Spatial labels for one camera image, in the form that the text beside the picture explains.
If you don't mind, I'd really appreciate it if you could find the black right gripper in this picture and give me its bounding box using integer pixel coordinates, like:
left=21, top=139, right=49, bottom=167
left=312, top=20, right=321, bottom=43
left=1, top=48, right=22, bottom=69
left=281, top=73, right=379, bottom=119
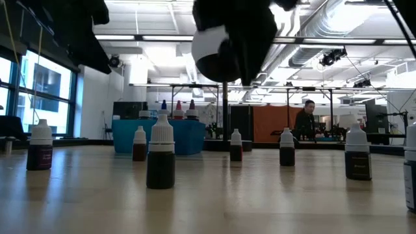
left=192, top=0, right=298, bottom=86

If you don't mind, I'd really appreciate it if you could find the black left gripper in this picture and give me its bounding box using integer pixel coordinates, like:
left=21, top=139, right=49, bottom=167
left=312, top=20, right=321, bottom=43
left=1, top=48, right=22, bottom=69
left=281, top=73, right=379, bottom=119
left=19, top=0, right=112, bottom=75

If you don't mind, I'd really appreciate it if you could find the red-tipped food coloring bottle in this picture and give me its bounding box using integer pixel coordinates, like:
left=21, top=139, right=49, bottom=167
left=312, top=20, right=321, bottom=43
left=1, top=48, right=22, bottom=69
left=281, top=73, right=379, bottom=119
left=172, top=99, right=185, bottom=120

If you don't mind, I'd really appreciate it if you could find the white-capped dark dropper bottle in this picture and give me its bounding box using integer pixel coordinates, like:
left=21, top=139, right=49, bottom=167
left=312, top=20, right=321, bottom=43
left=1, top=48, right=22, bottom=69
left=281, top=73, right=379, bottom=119
left=229, top=128, right=243, bottom=163
left=146, top=114, right=176, bottom=190
left=279, top=127, right=296, bottom=167

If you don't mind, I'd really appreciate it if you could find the small brown dropper bottle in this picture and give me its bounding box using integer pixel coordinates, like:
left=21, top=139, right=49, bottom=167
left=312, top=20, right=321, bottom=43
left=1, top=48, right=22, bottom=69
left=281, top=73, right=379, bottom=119
left=132, top=125, right=148, bottom=163

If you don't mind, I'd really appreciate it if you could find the purple-labelled dark dropper bottle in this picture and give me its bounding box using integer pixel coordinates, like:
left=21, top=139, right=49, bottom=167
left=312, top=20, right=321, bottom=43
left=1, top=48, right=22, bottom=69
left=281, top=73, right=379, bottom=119
left=26, top=118, right=54, bottom=172

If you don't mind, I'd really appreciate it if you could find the dark dropper bottle white print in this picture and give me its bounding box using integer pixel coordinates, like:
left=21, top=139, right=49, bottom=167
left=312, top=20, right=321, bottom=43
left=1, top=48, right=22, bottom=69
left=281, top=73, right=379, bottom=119
left=344, top=122, right=372, bottom=181

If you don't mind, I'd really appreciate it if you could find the white-labelled dropper bottle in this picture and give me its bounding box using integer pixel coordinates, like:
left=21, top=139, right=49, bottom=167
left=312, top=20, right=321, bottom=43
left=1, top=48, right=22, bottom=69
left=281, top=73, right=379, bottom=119
left=403, top=122, right=416, bottom=214

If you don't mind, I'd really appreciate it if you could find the black-tipped food coloring bottle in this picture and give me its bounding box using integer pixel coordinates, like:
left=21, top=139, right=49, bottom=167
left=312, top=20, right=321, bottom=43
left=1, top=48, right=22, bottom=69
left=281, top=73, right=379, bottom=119
left=138, top=102, right=151, bottom=120

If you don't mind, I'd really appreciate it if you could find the blue-tipped food coloring bottle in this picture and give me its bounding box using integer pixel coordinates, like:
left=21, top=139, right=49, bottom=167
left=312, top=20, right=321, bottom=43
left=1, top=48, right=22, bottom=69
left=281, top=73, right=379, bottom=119
left=157, top=99, right=170, bottom=120

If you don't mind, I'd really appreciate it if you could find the black ceiling spotlight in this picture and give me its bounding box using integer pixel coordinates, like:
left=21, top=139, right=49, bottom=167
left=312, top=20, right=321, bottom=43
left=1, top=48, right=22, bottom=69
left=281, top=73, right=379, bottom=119
left=108, top=54, right=124, bottom=69

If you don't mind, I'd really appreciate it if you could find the white black sphere on stand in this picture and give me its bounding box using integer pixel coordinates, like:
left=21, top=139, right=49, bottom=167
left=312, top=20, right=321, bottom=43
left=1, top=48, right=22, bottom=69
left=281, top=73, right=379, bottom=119
left=190, top=25, right=253, bottom=153

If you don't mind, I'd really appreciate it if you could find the black panel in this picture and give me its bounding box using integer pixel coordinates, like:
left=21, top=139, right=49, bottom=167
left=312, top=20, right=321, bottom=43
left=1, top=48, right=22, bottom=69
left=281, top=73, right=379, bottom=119
left=229, top=104, right=254, bottom=141

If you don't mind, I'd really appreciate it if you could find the orange partition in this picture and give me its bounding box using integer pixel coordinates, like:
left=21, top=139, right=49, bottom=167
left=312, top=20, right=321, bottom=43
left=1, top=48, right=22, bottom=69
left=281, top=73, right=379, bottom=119
left=252, top=105, right=305, bottom=143

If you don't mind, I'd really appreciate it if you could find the person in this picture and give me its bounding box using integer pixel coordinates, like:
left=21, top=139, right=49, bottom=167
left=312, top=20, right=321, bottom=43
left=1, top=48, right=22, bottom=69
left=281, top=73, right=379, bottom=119
left=294, top=99, right=318, bottom=141

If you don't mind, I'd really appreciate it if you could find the teal storage box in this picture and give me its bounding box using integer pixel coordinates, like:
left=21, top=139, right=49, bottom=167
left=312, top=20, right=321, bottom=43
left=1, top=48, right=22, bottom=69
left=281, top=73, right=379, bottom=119
left=111, top=118, right=207, bottom=155

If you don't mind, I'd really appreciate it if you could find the black bulky seat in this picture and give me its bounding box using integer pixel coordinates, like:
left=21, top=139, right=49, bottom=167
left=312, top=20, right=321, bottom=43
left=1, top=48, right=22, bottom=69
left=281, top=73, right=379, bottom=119
left=0, top=115, right=29, bottom=141

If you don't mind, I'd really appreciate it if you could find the tall black monitor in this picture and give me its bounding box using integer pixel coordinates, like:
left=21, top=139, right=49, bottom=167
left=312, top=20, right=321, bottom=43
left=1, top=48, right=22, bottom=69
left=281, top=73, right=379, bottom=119
left=365, top=98, right=390, bottom=134

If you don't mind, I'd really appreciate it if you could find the black boom stand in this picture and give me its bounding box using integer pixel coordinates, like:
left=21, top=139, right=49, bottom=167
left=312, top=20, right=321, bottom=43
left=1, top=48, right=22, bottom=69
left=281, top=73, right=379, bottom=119
left=376, top=110, right=410, bottom=135

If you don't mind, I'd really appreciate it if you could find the dark window frame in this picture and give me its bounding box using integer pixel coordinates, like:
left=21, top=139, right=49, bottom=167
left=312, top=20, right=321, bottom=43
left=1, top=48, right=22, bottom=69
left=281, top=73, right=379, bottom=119
left=0, top=48, right=81, bottom=139

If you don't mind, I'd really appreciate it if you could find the black metal gantry frame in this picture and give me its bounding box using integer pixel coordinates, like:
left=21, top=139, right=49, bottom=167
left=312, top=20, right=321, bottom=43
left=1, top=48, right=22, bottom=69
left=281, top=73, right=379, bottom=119
left=170, top=83, right=335, bottom=140

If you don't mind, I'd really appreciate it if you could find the ceiling light rail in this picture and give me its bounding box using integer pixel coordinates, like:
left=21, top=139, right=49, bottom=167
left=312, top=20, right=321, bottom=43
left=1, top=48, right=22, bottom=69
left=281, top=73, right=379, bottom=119
left=94, top=33, right=416, bottom=46

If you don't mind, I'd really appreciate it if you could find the black ceiling camera rig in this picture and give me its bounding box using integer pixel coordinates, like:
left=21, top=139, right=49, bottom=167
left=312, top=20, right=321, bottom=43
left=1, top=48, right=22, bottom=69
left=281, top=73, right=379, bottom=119
left=319, top=47, right=348, bottom=68

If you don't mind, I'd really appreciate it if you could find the silver ventilation duct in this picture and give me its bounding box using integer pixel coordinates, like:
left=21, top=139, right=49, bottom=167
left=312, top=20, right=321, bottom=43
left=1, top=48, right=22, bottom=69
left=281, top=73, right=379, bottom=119
left=285, top=0, right=365, bottom=68

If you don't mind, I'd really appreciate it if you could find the yellow cable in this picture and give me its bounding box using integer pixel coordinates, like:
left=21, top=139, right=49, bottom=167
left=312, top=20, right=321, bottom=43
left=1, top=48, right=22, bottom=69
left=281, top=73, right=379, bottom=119
left=1, top=0, right=21, bottom=66

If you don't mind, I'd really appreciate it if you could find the black table edge rail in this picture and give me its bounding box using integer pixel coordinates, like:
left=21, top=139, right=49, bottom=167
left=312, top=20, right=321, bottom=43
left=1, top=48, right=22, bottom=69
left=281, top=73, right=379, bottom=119
left=0, top=138, right=416, bottom=157

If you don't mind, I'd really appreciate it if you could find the short grey post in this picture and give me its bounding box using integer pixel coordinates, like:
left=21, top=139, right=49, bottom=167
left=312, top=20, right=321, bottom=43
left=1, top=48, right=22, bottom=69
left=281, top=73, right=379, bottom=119
left=3, top=136, right=14, bottom=155

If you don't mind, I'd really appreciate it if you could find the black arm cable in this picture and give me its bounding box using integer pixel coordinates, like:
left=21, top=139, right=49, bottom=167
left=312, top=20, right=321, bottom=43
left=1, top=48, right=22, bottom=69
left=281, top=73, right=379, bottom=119
left=383, top=0, right=416, bottom=59

